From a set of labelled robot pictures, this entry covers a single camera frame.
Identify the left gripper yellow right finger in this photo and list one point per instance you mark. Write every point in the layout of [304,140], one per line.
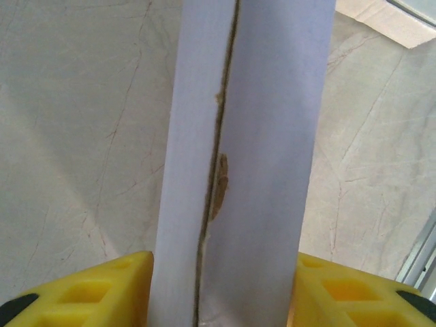
[357,303]

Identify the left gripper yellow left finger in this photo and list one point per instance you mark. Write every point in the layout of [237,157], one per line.
[68,303]

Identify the lilac paper box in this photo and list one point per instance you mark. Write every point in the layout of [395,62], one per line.
[265,136]

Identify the white paper box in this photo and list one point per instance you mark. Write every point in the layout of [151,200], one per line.
[374,20]

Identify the wide aluminium frame rail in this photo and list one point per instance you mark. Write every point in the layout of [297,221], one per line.
[422,259]

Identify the narrow aluminium frame rail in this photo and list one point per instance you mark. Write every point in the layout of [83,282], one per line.
[422,8]

